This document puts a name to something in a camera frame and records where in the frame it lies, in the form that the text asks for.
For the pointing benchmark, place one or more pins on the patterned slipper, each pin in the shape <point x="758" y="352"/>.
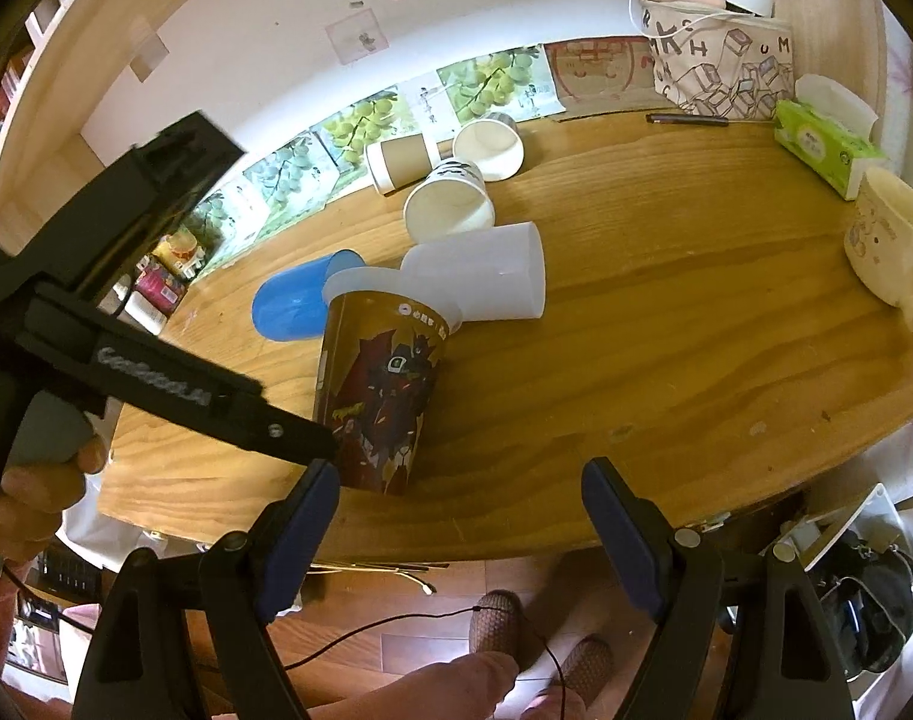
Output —
<point x="585" y="669"/>
<point x="495" y="626"/>

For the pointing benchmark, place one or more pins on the white black-print paper cup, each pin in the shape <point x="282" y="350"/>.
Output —
<point x="445" y="206"/>

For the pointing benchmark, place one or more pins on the brown printed paper cup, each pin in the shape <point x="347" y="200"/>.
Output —
<point x="385" y="390"/>

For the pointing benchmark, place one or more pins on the printed canvas tote bag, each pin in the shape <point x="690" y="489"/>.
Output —
<point x="719" y="67"/>

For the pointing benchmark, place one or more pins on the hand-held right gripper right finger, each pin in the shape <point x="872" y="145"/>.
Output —
<point x="621" y="540"/>

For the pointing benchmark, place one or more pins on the black bag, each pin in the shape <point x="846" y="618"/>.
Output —
<point x="876" y="600"/>

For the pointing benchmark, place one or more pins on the pink small box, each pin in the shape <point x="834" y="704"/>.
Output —
<point x="156" y="286"/>

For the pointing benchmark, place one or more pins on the cream footed ceramic mug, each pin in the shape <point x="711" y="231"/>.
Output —
<point x="888" y="240"/>

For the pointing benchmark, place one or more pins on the green tissue pack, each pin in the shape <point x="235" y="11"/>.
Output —
<point x="824" y="139"/>

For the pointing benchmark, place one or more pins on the blue plastic cup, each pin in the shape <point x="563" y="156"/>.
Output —
<point x="287" y="300"/>

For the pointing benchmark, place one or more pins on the frosted translucent plastic cup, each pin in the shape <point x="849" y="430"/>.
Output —
<point x="486" y="270"/>

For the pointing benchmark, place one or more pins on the red drawing poster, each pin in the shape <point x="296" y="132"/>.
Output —
<point x="599" y="69"/>

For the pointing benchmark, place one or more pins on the dark pen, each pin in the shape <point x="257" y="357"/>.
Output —
<point x="689" y="118"/>

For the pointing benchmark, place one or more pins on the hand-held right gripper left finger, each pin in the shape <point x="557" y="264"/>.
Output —
<point x="306" y="540"/>

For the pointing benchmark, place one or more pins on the yellow small toy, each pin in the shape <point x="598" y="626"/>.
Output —
<point x="177" y="247"/>

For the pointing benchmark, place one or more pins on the person's leg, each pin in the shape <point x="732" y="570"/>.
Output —
<point x="426" y="690"/>

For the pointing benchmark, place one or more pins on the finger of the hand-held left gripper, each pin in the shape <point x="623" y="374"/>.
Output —
<point x="291" y="431"/>

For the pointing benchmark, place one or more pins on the brown sleeved paper cup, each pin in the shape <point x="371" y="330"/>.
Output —
<point x="404" y="165"/>

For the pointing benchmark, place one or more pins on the grape picture poster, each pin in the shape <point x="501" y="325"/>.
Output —
<point x="494" y="79"/>
<point x="366" y="124"/>
<point x="283" y="172"/>
<point x="216" y="223"/>

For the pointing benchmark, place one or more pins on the person's left hand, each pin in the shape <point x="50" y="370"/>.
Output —
<point x="28" y="499"/>

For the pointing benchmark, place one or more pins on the plain white paper cup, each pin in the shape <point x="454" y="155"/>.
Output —
<point x="490" y="150"/>

